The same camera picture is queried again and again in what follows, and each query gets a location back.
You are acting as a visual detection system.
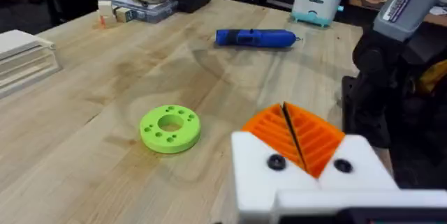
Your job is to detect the white orange left gripper left finger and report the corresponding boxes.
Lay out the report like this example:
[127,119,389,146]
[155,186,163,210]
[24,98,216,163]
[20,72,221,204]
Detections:
[230,103,319,224]

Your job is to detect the white orange left gripper right finger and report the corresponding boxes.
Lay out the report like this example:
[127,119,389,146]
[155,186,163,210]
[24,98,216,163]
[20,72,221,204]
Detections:
[282,102,400,191]

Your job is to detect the blue electric screwdriver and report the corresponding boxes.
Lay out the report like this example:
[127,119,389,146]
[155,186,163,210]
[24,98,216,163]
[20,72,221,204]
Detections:
[214,28,302,49]

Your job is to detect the green disc with holes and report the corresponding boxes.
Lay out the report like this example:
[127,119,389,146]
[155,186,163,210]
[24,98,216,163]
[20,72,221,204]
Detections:
[139,104,203,155]

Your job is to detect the white and teal toy tub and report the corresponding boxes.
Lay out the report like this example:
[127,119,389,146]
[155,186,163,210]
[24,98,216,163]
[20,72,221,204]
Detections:
[290,0,345,29]

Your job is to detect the small wooden blocks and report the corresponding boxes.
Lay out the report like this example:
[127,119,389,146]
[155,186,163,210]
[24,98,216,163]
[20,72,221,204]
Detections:
[97,0,138,29]

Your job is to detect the stack of white boards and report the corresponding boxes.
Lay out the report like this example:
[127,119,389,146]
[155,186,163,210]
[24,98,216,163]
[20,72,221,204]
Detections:
[0,29,63,100]

